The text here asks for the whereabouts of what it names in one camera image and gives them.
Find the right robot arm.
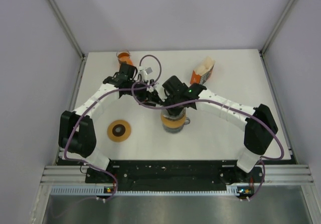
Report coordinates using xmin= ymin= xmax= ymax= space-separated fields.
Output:
xmin=155 ymin=76 xmax=278 ymax=182

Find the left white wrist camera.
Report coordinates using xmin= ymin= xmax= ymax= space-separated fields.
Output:
xmin=138 ymin=66 xmax=152 ymax=81

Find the grey slotted cable duct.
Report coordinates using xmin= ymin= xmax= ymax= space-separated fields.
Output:
xmin=51 ymin=186 xmax=253 ymax=196

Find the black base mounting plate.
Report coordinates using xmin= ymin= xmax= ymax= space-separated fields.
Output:
xmin=85 ymin=160 xmax=263 ymax=191

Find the orange liquid glass beaker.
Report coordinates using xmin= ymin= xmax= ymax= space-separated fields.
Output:
xmin=116 ymin=50 xmax=133 ymax=66

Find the wooden dripper holder ring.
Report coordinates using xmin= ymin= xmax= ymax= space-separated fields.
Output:
xmin=160 ymin=113 xmax=187 ymax=130

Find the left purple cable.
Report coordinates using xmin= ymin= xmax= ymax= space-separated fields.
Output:
xmin=62 ymin=54 xmax=162 ymax=202

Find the orange coffee filter box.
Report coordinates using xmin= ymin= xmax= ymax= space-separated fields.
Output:
xmin=190 ymin=56 xmax=216 ymax=85

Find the clear glass server jug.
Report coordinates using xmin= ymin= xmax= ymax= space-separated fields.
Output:
xmin=163 ymin=117 xmax=191 ymax=134

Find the aluminium front rail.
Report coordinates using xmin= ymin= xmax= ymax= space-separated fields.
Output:
xmin=41 ymin=165 xmax=314 ymax=185

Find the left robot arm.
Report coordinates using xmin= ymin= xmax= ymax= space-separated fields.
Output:
xmin=58 ymin=63 xmax=157 ymax=182

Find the white paper coffee filter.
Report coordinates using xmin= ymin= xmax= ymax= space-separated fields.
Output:
xmin=162 ymin=112 xmax=186 ymax=121

